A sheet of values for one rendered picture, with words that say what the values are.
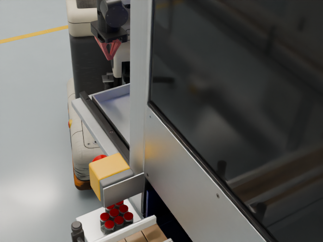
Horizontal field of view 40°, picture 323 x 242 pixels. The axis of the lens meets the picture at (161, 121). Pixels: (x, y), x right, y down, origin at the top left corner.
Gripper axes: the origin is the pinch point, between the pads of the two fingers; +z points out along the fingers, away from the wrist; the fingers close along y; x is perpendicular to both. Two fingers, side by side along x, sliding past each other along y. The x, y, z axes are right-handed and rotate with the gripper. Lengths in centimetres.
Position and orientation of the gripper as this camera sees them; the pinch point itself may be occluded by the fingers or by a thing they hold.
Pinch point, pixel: (109, 56)
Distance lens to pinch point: 124.4
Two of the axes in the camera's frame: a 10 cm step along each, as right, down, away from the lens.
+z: -0.4, 7.6, 6.5
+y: 5.1, 5.8, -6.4
